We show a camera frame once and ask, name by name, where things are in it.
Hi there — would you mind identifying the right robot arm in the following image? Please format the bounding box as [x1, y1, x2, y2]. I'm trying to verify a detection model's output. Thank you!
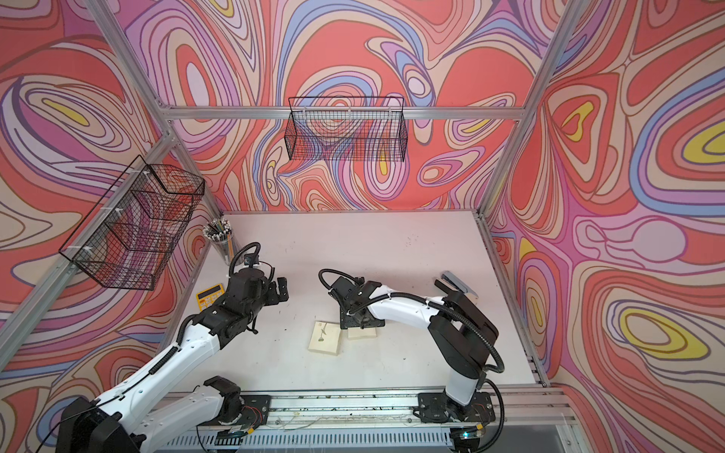
[318, 269, 505, 426]

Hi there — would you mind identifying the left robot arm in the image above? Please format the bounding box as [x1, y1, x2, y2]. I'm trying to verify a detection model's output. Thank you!
[56, 265, 289, 452]

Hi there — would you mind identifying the yellow calculator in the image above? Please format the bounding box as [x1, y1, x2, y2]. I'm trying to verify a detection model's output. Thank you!
[196, 284, 225, 311]

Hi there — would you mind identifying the metal pen cup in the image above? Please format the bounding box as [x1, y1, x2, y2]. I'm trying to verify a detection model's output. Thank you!
[202, 218, 235, 264]

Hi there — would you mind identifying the grey stapler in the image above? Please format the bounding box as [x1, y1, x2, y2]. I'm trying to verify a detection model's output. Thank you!
[441, 271, 479, 300]

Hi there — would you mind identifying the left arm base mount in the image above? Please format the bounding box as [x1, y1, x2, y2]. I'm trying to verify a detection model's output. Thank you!
[201, 394, 272, 428]

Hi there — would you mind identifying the black wire basket left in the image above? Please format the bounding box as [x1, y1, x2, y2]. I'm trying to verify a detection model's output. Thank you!
[59, 156, 206, 291]

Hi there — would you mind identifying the black wire basket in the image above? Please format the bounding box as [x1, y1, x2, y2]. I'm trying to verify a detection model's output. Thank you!
[59, 156, 206, 291]
[284, 96, 408, 162]

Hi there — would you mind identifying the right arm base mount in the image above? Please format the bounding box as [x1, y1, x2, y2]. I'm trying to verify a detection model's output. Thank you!
[413, 392, 497, 426]

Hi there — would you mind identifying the black wire basket back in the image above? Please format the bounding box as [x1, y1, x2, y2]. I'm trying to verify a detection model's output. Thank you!
[284, 96, 408, 162]

